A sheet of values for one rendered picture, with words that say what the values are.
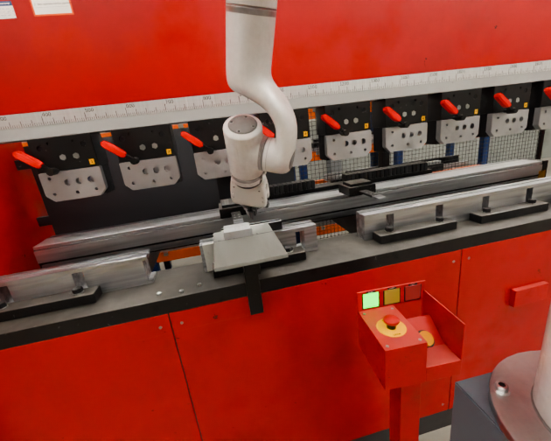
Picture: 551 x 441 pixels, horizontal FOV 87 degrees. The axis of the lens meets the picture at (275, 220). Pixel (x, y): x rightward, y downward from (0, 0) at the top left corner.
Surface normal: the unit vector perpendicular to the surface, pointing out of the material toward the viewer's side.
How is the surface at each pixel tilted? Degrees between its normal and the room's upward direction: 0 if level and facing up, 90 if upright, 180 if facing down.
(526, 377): 0
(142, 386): 90
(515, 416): 0
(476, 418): 90
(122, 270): 90
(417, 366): 90
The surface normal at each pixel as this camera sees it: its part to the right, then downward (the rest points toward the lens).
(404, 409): 0.14, 0.29
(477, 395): -0.11, -0.95
